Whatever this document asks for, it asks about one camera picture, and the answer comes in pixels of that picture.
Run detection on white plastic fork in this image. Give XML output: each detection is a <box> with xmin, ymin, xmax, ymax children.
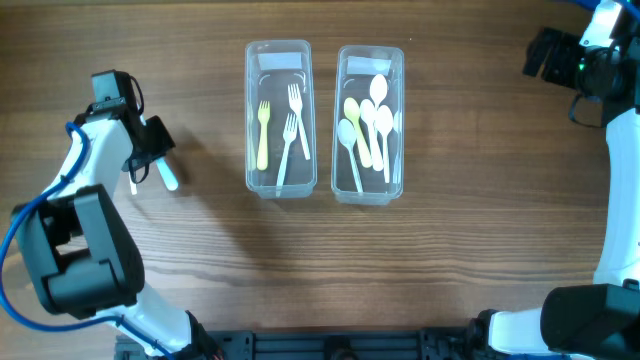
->
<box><xmin>287</xmin><ymin>83</ymin><xmax>311</xmax><ymax>160</ymax></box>
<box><xmin>276</xmin><ymin>113</ymin><xmax>297</xmax><ymax>197</ymax></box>
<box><xmin>129</xmin><ymin>178</ymin><xmax>138</xmax><ymax>196</ymax></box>
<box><xmin>155</xmin><ymin>157</ymin><xmax>179</xmax><ymax>191</ymax></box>

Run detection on yellow plastic fork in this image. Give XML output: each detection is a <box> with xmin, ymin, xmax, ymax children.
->
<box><xmin>257</xmin><ymin>101</ymin><xmax>271</xmax><ymax>171</ymax></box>

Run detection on white plastic spoon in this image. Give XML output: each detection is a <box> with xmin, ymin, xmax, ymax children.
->
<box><xmin>369</xmin><ymin>74</ymin><xmax>388</xmax><ymax>109</ymax></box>
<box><xmin>360</xmin><ymin>99</ymin><xmax>383</xmax><ymax>171</ymax></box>
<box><xmin>338</xmin><ymin>119</ymin><xmax>363</xmax><ymax>193</ymax></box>
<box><xmin>375</xmin><ymin>105</ymin><xmax>393</xmax><ymax>183</ymax></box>

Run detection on yellow plastic spoon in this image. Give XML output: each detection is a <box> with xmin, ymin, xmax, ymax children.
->
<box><xmin>344</xmin><ymin>97</ymin><xmax>372</xmax><ymax>168</ymax></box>

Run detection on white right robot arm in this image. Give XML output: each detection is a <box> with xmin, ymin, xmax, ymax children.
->
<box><xmin>468</xmin><ymin>0</ymin><xmax>639</xmax><ymax>359</ymax></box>

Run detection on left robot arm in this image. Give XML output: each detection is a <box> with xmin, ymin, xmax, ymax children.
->
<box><xmin>1</xmin><ymin>70</ymin><xmax>223</xmax><ymax>359</ymax></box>

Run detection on clear plastic container left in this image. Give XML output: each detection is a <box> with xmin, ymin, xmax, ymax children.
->
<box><xmin>245</xmin><ymin>40</ymin><xmax>317</xmax><ymax>199</ymax></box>

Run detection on clear plastic container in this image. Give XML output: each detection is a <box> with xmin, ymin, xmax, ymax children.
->
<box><xmin>245</xmin><ymin>40</ymin><xmax>317</xmax><ymax>199</ymax></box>
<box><xmin>331</xmin><ymin>45</ymin><xmax>405</xmax><ymax>206</ymax></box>

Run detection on clear plastic container right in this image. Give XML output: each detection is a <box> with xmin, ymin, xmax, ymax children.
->
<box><xmin>331</xmin><ymin>45</ymin><xmax>405</xmax><ymax>206</ymax></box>

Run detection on blue left cable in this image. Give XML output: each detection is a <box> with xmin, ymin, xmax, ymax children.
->
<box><xmin>0</xmin><ymin>121</ymin><xmax>176</xmax><ymax>360</ymax></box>

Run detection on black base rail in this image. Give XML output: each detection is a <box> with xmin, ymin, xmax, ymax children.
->
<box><xmin>114</xmin><ymin>325</ymin><xmax>501</xmax><ymax>360</ymax></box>

